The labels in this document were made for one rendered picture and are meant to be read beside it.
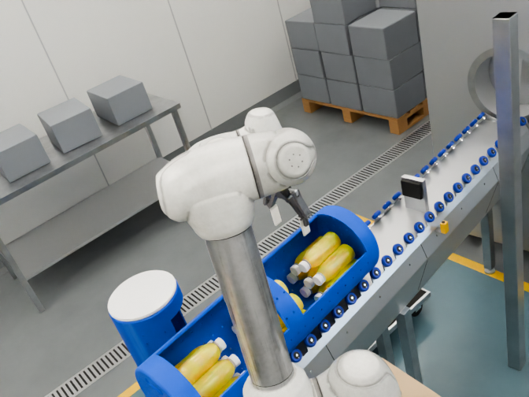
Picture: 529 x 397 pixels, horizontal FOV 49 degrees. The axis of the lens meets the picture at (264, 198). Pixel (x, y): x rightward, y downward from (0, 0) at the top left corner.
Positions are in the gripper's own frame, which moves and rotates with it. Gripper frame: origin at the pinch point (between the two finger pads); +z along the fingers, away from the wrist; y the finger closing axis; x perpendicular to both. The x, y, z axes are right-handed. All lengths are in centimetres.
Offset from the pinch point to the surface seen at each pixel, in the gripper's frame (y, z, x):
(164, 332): 44, 38, 38
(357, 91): 188, 98, -264
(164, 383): -5, 9, 62
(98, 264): 258, 132, -16
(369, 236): -12.7, 16.0, -21.6
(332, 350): -12.9, 44.4, 8.1
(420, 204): -3, 35, -67
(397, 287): -14, 46, -30
